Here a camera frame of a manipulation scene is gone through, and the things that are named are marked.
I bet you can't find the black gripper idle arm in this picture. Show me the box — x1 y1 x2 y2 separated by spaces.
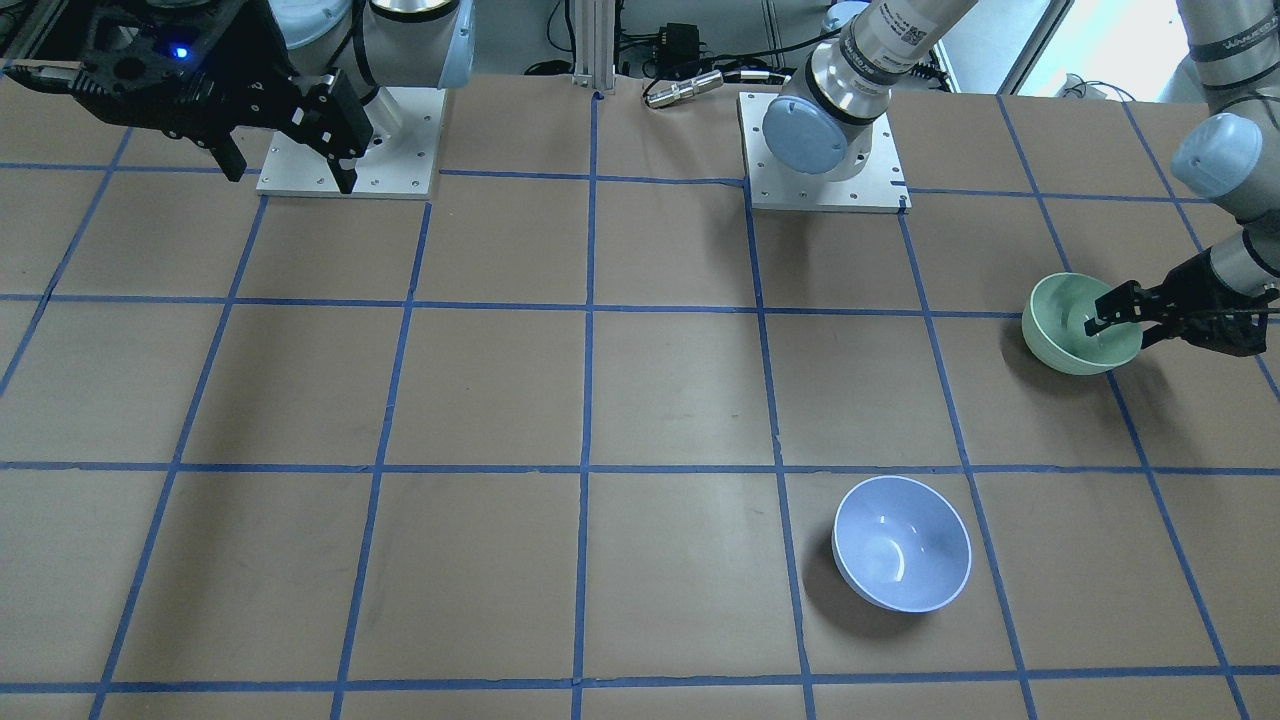
65 1 374 195

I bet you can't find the aluminium frame post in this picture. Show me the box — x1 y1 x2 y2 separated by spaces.
564 1 618 96

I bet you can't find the green bowl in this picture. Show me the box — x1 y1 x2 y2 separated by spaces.
1021 272 1143 375

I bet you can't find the black gripper active arm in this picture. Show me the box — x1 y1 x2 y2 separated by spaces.
1084 251 1277 357

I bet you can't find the silver cylindrical connector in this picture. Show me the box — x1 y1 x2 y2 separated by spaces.
643 70 724 110

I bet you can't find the black power adapter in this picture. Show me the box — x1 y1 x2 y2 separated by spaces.
654 22 701 79

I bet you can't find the blue bowl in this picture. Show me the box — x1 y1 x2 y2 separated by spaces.
829 475 973 614

